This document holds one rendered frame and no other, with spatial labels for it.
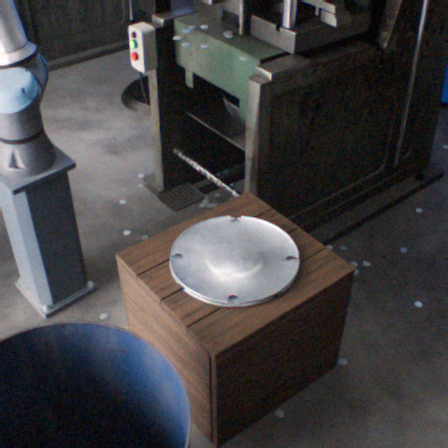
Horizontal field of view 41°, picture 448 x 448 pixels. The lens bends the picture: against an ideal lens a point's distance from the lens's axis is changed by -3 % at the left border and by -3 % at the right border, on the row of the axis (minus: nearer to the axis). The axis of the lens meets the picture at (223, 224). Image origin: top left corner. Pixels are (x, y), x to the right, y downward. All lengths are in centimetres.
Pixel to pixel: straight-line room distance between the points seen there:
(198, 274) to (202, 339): 18
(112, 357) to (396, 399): 77
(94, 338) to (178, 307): 23
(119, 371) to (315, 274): 49
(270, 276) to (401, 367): 52
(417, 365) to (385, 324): 16
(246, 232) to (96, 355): 49
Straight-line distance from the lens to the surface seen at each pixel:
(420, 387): 167
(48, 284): 176
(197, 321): 127
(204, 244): 142
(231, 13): 176
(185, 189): 194
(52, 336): 115
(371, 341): 174
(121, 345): 113
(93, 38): 334
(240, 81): 170
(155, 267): 139
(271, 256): 140
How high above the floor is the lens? 129
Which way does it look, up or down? 39 degrees down
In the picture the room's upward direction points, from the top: straight up
